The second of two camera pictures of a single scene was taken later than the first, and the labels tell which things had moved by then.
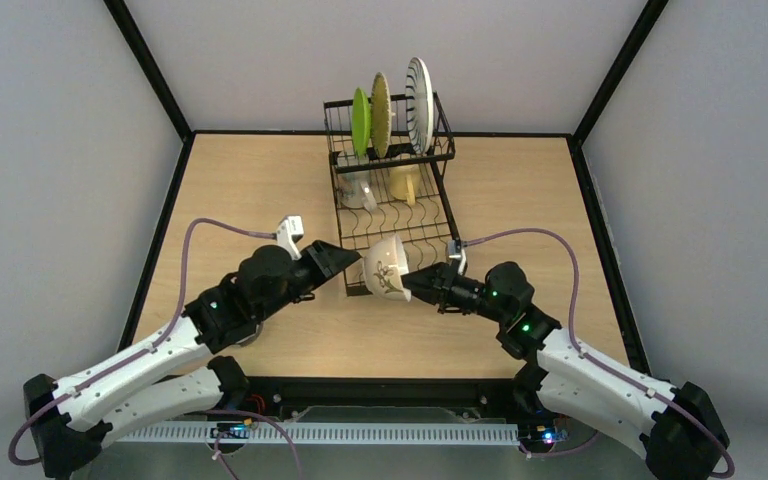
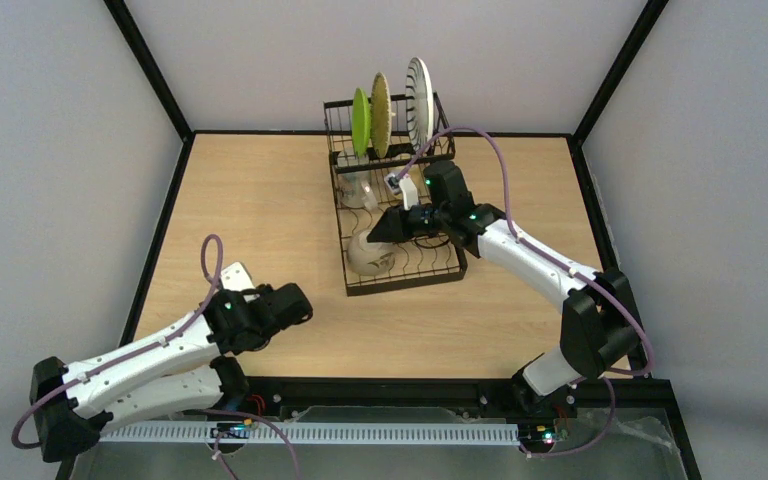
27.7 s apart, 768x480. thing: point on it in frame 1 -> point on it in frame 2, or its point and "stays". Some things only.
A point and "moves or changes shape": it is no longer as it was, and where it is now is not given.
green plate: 361,122 stays
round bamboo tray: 381,115 stays
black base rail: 274,397 stays
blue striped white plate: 419,100 stays
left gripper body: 311,264 -> 285,303
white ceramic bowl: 386,268 moves or changes shape
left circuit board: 232,430 stays
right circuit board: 536,435 stays
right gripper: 446,288 -> 408,221
